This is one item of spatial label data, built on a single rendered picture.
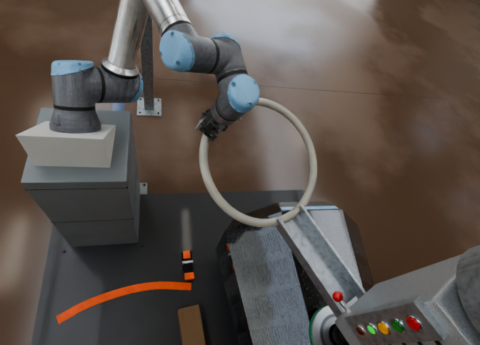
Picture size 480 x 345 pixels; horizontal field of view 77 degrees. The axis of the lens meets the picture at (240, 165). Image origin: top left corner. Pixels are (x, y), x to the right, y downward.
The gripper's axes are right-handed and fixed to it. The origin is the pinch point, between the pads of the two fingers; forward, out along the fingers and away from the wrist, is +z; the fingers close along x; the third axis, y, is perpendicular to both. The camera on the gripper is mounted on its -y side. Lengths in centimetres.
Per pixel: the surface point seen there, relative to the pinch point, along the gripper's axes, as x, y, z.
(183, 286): 53, 51, 95
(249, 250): 53, 22, 32
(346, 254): 86, 2, 9
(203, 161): 5.0, 15.1, -8.4
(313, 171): 43.1, -9.8, -8.3
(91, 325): 20, 93, 99
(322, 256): 59, 18, -12
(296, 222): 46.7, 11.4, -7.0
